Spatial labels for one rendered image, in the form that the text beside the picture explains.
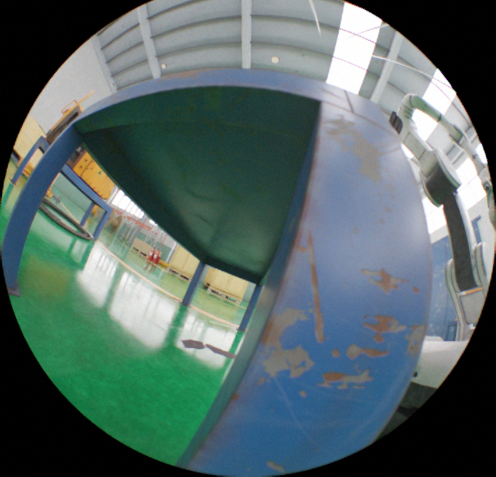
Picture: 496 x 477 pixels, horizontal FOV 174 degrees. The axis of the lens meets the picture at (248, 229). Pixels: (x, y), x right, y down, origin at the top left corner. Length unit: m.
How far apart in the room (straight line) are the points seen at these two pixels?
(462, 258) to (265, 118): 0.82
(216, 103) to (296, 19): 8.64
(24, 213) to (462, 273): 1.40
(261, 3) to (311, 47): 3.08
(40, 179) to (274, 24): 8.84
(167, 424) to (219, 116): 0.57
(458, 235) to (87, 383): 1.23
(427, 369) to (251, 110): 0.63
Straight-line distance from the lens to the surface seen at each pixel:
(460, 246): 0.85
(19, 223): 0.62
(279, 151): 0.31
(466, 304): 0.94
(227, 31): 9.65
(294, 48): 8.70
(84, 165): 2.76
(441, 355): 0.56
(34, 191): 0.60
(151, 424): 0.47
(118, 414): 0.47
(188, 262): 6.16
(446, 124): 1.18
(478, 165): 1.04
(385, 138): 0.15
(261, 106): 0.17
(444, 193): 0.94
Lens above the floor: 0.38
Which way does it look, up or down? 22 degrees up
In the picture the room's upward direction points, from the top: 23 degrees clockwise
